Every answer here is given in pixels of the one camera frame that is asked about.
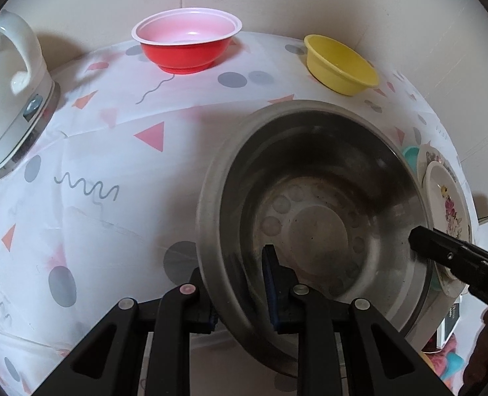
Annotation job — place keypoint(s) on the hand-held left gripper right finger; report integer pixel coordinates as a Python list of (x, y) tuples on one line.
[(268, 272)]

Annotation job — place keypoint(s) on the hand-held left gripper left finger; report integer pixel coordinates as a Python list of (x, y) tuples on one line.
[(194, 309)]

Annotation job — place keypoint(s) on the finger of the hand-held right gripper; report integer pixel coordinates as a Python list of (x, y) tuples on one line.
[(438, 247)]

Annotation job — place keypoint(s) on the small floral white plate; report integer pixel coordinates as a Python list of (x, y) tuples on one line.
[(446, 198)]

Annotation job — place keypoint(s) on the stainless steel bowl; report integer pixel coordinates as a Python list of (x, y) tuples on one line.
[(318, 198)]

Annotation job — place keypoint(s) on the large white patterned plate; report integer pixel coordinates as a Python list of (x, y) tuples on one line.
[(427, 154)]

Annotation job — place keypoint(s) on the teal plastic plate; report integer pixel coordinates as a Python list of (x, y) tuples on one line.
[(411, 156)]

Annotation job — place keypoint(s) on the yellow plastic bowl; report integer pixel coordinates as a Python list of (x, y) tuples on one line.
[(339, 70)]

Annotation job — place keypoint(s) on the red plastic bowl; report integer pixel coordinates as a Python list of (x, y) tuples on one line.
[(182, 53)]

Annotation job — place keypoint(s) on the dark small box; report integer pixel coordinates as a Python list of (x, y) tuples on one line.
[(450, 324)]

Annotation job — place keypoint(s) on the pink and teal cloth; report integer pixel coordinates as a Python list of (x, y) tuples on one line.
[(446, 365)]

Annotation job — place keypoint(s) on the silver kettle base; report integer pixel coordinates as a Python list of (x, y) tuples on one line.
[(41, 119)]

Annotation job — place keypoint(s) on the white floral ceramic kettle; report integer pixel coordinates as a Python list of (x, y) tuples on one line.
[(4, 111)]

